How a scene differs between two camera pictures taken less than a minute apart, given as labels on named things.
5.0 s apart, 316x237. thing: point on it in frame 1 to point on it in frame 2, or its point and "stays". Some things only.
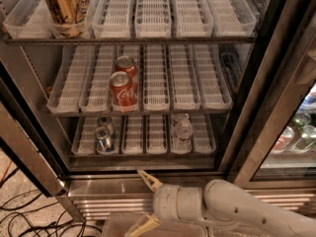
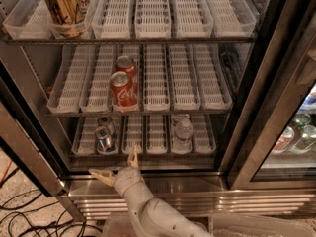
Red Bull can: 105,141 stays
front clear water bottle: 182,135 stays
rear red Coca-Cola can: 127,64 stays
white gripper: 167,199 to 126,179
